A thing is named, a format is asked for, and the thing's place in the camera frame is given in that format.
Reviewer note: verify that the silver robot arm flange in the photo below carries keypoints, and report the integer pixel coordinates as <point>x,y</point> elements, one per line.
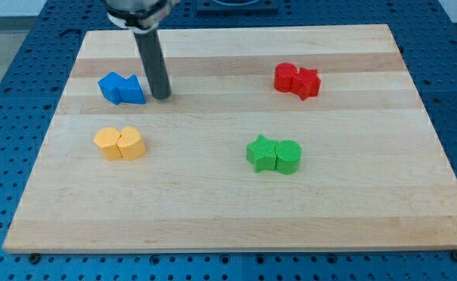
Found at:
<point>139,16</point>

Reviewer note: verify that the green star block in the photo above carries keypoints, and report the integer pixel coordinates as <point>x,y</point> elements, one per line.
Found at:
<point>261,154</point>

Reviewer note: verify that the red star block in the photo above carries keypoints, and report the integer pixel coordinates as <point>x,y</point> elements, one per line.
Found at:
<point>306,83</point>

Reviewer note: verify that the green cylinder block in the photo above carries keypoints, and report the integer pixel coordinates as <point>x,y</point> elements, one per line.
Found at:
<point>288,153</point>

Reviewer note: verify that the light wooden board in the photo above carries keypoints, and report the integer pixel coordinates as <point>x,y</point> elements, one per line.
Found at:
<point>373,175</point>

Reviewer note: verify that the red cylinder block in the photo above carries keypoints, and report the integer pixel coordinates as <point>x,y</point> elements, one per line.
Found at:
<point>284,73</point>

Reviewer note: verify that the yellow heart block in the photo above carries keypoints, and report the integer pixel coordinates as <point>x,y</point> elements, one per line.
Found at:
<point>131,144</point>

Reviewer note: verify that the blue triangle block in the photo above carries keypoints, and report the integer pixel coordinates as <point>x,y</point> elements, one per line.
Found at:
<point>131,92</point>

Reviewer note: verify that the yellow pentagon block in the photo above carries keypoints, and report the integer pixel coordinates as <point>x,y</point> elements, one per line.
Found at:
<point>106,141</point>

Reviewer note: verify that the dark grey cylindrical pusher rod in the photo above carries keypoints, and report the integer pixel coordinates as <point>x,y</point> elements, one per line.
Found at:
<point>151,55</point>

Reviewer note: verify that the blue cube block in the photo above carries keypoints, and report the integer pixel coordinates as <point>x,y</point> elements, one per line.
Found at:
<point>109,87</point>

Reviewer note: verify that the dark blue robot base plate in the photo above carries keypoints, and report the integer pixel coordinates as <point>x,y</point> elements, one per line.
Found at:
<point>207,7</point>

